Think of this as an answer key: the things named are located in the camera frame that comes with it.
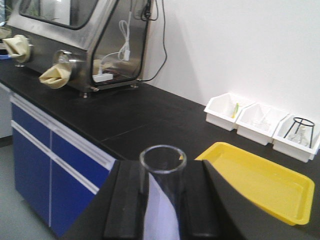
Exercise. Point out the clear glass beakers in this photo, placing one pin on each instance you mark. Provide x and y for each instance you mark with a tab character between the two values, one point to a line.
261	123

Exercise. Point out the yellow plastic tray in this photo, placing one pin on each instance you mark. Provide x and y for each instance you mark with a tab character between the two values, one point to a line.
281	192

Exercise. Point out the white power strip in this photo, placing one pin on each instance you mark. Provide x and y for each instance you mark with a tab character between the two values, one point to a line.
103	77

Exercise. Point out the cream rubber glove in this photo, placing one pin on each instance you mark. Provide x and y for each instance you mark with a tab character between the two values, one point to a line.
18	48
57	76

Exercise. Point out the blue white lab cabinet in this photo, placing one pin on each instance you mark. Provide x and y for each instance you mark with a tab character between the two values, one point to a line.
57	171

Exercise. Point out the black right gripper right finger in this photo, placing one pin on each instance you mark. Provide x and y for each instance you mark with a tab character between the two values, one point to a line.
214	210

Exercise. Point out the tall clear glass tube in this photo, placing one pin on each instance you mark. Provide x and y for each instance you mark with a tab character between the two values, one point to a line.
161	185

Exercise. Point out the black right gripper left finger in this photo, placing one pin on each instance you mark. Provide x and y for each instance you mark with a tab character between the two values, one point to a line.
114	213

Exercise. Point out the white bin with tripod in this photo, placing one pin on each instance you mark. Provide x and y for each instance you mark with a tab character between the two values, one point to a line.
299	152

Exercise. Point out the white bin with glassware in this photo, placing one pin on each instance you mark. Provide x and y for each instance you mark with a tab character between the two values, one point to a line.
257	110

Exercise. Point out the cream rubber glove far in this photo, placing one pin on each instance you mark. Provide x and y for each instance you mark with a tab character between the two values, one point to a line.
18	48

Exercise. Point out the cream rubber glove near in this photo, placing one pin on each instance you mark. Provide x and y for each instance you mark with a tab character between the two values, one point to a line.
57	76

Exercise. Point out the white bin with beaker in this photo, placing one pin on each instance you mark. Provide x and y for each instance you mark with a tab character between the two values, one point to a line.
219	110

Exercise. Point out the stainless steel glove box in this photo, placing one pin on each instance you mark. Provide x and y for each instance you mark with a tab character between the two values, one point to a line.
91	36

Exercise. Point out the clear glass flask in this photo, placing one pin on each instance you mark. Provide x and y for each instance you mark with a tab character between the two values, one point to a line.
298	135

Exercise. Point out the black wire tripod stand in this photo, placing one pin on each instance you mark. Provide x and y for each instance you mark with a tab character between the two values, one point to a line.
297	121

